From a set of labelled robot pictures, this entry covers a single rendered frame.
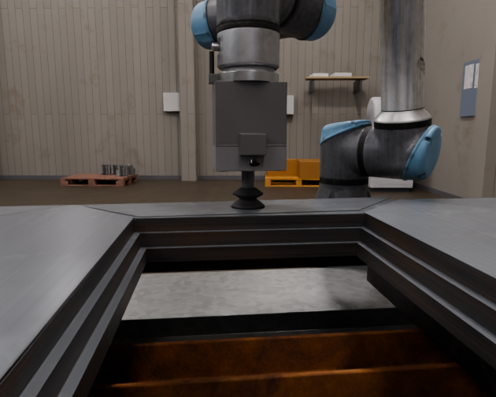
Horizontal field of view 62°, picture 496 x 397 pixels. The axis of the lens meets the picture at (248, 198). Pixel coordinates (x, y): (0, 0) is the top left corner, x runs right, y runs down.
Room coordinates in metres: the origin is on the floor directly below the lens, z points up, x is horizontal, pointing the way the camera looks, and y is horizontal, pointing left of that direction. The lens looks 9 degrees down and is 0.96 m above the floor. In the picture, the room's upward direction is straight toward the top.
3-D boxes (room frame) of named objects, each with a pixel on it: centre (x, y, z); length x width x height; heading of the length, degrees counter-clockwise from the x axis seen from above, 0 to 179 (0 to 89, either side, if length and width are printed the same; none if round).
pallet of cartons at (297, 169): (7.57, -0.92, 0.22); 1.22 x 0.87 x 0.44; 89
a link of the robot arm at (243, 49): (0.51, 0.00, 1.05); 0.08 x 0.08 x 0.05
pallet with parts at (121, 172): (7.64, 2.77, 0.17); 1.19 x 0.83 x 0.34; 89
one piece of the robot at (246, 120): (0.50, 0.00, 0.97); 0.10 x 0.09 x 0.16; 8
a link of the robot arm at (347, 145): (0.98, -0.24, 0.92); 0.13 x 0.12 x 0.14; 49
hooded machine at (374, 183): (6.85, -2.31, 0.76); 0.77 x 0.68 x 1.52; 179
